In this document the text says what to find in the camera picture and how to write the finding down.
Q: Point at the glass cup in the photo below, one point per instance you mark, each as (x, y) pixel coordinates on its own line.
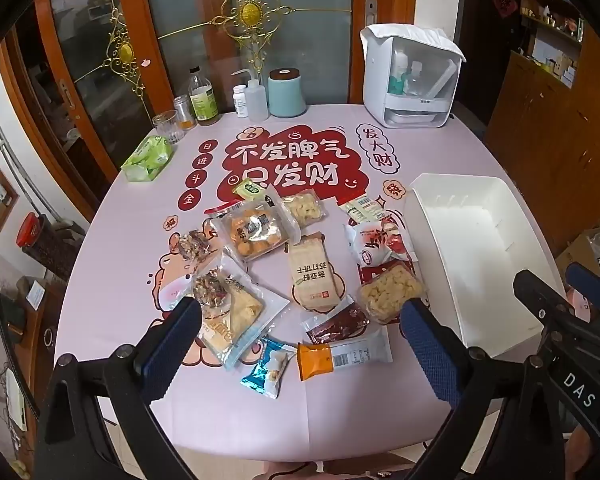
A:
(169, 127)

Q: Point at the green tissue pack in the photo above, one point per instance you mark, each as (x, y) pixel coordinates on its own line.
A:
(147, 160)

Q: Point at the wooden framed glass door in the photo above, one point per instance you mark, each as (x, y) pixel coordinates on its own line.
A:
(305, 35)

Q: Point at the small blue snack packet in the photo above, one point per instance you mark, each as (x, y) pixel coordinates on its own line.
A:
(269, 367)

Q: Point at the clear bag of yellow chips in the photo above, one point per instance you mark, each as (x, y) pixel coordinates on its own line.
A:
(240, 320)

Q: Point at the red paper decoration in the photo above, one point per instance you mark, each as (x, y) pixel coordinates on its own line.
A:
(505, 3)

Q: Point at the teal bottle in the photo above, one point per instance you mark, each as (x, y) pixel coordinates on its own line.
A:
(396, 77)

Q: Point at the orange and white bar packet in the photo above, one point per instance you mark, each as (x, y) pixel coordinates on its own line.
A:
(350, 355)

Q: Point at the green and white snack packet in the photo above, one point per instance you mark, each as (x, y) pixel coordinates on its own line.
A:
(362, 208)

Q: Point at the dark red snack packet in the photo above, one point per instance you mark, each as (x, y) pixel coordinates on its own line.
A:
(337, 327)

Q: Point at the glass bottle with green label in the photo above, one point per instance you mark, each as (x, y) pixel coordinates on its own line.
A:
(203, 102)

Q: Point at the small green snack packet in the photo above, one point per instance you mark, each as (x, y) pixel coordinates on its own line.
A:
(249, 191)

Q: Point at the red and white jujube packet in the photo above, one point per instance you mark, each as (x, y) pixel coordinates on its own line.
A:
(375, 245)

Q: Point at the beige cracker packet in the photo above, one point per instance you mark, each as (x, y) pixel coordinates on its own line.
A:
(312, 275)

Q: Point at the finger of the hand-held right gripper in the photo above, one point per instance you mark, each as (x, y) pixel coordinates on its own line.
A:
(587, 280)
(535, 290)

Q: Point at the wooden shelf unit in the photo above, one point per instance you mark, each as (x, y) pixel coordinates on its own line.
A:
(550, 22)

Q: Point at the clear bag of round cookies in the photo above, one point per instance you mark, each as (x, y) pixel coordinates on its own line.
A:
(252, 232)

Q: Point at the clear puffed snack packet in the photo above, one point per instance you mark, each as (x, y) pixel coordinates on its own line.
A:
(305, 208)
(390, 292)

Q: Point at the white pill bottle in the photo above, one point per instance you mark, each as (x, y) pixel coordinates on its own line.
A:
(240, 102)

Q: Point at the white squeeze wash bottle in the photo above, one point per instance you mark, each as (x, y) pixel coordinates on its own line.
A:
(256, 102)

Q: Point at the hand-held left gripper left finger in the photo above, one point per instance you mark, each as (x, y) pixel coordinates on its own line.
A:
(172, 345)

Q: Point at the small nut mix packet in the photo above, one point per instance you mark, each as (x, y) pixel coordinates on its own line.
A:
(192, 247)

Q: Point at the gold door ornament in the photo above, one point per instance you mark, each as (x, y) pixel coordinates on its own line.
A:
(250, 10)
(125, 52)

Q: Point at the teal canister with brown lid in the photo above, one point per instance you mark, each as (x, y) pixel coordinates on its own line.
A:
(286, 97)

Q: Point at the pink round container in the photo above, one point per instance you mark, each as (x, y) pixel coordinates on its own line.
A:
(582, 308)

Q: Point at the red lidded container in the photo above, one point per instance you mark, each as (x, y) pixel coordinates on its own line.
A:
(27, 227)

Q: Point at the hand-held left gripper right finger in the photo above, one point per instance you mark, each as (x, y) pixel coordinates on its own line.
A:
(432, 355)

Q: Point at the cardboard box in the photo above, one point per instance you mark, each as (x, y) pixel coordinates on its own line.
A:
(577, 255)

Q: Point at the white plastic bin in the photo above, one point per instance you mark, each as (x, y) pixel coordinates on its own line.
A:
(475, 240)

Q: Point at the white storage box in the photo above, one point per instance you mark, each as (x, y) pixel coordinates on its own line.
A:
(380, 105)

